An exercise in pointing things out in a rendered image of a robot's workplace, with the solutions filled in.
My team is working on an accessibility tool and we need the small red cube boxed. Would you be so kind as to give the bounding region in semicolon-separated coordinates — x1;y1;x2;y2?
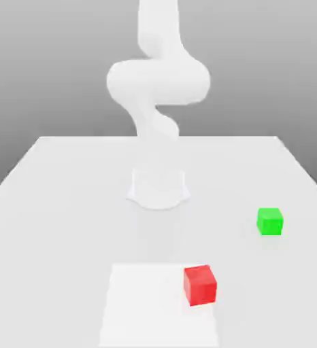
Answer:
183;264;218;307

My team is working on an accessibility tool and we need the small green cube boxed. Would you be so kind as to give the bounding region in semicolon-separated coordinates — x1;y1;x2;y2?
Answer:
256;207;284;237

